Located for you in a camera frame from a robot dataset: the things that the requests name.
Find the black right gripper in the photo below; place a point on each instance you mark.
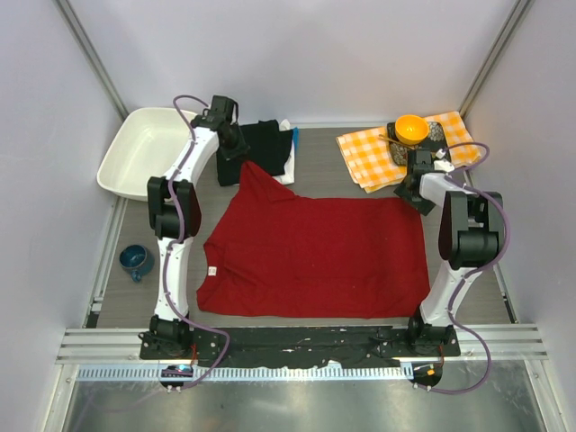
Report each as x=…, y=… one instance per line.
x=424, y=206

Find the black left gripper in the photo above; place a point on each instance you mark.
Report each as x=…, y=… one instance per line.
x=241, y=148

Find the red t-shirt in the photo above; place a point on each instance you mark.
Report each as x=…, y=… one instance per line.
x=276, y=253

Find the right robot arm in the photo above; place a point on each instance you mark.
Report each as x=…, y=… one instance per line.
x=473, y=236

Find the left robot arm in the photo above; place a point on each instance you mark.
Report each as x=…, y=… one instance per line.
x=175, y=217

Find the black floral plate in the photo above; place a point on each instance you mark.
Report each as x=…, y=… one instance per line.
x=435, y=140

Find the orange bowl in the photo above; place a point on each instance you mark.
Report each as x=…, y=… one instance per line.
x=411, y=129

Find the wooden chopstick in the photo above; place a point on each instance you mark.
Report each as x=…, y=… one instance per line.
x=383, y=137

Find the yellow checkered cloth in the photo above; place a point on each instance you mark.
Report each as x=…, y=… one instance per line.
x=370, y=165

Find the folded black t-shirt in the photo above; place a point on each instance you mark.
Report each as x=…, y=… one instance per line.
x=268, y=148

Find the folded blue t-shirt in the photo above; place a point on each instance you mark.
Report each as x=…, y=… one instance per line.
x=295, y=138

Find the white rectangular tray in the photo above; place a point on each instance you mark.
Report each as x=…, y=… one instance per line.
x=147, y=144

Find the folded white t-shirt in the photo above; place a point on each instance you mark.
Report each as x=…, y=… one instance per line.
x=288, y=177

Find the blue ceramic mug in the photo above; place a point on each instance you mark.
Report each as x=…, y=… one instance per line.
x=137, y=261

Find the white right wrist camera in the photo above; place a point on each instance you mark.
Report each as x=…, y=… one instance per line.
x=441, y=161

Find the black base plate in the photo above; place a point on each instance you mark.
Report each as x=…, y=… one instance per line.
x=300, y=347

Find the perforated cable rail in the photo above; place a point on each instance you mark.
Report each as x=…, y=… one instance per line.
x=172, y=373

